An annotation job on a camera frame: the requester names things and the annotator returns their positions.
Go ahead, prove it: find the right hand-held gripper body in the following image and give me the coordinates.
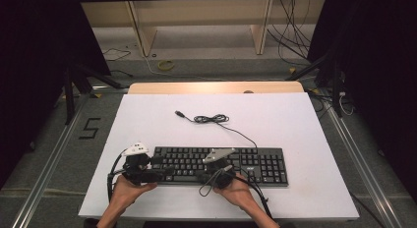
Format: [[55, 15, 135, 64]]
[[202, 147, 237, 190]]

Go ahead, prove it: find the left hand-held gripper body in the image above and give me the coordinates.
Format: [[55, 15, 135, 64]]
[[121, 142, 163, 187]]

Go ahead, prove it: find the black keyboard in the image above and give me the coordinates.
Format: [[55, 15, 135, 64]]
[[150, 146, 289, 188]]

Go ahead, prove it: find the person's left hand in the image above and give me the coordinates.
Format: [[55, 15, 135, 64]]
[[109, 175, 157, 210]]

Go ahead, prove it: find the person's right hand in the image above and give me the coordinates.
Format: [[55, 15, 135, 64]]
[[213, 173, 260, 212]]

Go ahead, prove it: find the person's dark clothing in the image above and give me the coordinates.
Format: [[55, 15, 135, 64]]
[[143, 220, 264, 228]]

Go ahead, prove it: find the white table board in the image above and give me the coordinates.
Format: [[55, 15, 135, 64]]
[[78, 91, 361, 222]]

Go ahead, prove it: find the wooden table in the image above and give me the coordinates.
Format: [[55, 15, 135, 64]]
[[127, 81, 305, 94]]

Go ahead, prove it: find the yellow tape roll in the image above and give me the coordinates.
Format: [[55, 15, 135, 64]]
[[156, 59, 175, 72]]

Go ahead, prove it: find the black metal stand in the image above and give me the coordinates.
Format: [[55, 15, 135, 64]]
[[63, 62, 125, 126], [284, 50, 344, 119]]

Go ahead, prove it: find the wooden shelf unit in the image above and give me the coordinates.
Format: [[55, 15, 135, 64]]
[[80, 0, 328, 57]]

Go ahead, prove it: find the black curtain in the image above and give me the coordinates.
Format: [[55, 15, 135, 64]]
[[308, 0, 417, 204], [0, 0, 111, 190]]

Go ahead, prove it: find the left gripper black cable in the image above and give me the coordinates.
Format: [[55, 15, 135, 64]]
[[106, 148, 128, 202]]

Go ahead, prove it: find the black keyboard cable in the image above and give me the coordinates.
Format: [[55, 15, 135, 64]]
[[174, 109, 259, 149]]

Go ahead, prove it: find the aluminium floor rail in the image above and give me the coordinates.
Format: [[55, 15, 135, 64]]
[[11, 93, 92, 228], [323, 89, 403, 228]]

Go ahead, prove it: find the thin black floor cable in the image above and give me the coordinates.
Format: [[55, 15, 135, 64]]
[[101, 47, 132, 63]]

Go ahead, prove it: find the white cable loop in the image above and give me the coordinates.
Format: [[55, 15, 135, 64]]
[[338, 90, 356, 117]]

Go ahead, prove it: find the bundle of black cables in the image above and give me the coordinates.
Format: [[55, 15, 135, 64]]
[[267, 0, 313, 67]]

